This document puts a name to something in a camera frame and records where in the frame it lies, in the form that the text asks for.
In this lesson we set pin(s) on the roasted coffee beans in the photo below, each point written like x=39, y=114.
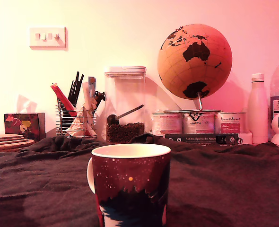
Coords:
x=125, y=132

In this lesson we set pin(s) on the black coffee scoop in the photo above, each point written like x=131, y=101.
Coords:
x=112, y=119

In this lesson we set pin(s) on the clear jar with white lid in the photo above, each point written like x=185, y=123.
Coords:
x=125, y=94

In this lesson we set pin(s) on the tin can with text label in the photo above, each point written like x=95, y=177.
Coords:
x=166, y=124

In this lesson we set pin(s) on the dark metal opener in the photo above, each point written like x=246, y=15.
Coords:
x=99, y=97

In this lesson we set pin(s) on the white paper sachet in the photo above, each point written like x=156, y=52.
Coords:
x=87, y=94

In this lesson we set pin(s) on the blue tipped sachet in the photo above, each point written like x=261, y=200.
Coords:
x=92, y=82

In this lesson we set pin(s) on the tin can with black logo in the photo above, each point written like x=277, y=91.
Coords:
x=198, y=124

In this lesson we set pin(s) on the dark flat printed box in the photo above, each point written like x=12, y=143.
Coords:
x=196, y=139

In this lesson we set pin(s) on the black straw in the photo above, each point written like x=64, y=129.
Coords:
x=80, y=85
x=75, y=82
x=71, y=89

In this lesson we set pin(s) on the cork globe on metal stand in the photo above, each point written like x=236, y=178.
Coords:
x=194, y=71

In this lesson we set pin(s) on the starry night print mug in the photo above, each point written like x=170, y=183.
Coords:
x=130, y=189

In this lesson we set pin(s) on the red paper packet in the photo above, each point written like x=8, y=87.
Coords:
x=63, y=101

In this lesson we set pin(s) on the tin can with script lettering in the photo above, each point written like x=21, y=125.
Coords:
x=229, y=123

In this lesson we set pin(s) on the dark table cloth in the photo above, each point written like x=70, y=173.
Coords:
x=224, y=184

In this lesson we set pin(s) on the white tissue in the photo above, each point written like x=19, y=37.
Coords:
x=26, y=105

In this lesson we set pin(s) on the floral tissue box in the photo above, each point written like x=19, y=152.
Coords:
x=23, y=125

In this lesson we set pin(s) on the white insulated bottle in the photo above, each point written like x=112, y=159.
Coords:
x=257, y=113

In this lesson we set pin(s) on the cork coaster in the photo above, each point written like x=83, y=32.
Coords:
x=4, y=136
x=11, y=140

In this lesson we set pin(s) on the round cork trivet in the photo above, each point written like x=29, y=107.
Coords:
x=11, y=147

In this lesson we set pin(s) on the white wall switch plate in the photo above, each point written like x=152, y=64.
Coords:
x=47, y=43

